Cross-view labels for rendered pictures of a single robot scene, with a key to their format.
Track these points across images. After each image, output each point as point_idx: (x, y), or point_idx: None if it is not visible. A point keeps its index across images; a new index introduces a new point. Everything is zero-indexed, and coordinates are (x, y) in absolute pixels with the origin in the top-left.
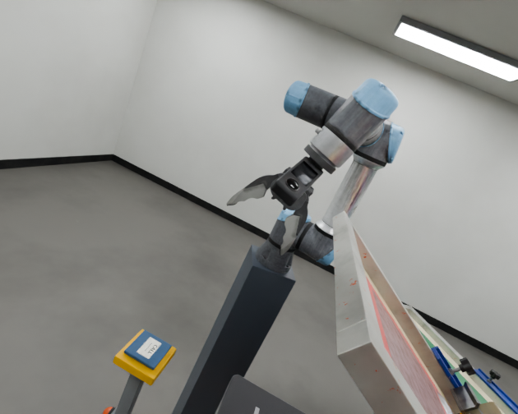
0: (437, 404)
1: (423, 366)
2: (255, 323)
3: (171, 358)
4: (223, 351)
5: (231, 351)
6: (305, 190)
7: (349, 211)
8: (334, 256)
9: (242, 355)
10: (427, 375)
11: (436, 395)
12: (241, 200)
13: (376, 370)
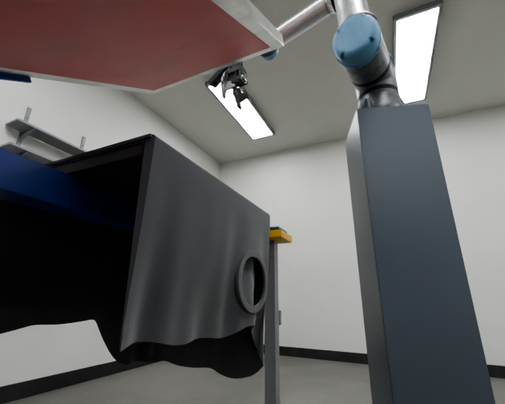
0: (143, 35)
1: (186, 8)
2: (360, 199)
3: (276, 236)
4: (361, 271)
5: (365, 266)
6: (212, 75)
7: (337, 6)
8: (207, 74)
9: (369, 264)
10: (175, 12)
11: (152, 20)
12: (236, 103)
13: None
